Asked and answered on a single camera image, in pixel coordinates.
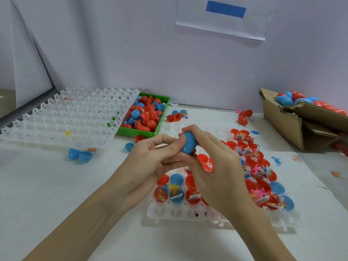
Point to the cardboard box of capsules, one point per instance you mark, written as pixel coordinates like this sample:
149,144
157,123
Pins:
281,119

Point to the person's left forearm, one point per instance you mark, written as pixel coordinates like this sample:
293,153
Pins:
70,228

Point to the person's right hand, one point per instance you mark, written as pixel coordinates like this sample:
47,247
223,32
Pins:
223,179

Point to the person's right forearm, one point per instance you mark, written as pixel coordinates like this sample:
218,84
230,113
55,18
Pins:
261,236

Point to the person's left hand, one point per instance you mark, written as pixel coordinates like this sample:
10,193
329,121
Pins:
141,171

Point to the small blue toy piece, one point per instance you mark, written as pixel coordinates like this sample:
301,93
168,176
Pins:
277,161

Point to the grey metal rail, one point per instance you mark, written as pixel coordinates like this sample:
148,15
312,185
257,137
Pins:
24,111

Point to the pile of finished eggs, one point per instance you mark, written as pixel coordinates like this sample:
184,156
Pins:
310,100

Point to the small orange toy piece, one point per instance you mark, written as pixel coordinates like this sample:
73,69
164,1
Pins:
336,174
91,149

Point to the clear plastic egg tray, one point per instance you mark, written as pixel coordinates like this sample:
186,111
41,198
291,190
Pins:
174,212
68,116

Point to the white paper sign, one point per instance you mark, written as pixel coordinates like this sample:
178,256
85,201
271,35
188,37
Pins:
261,19

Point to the clear triangular panel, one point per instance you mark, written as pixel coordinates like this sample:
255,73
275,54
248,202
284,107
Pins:
30,62

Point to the small capsule cluster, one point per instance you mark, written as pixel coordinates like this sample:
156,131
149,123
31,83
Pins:
177,115

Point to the green plastic tray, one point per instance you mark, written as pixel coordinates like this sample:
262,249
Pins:
166,97

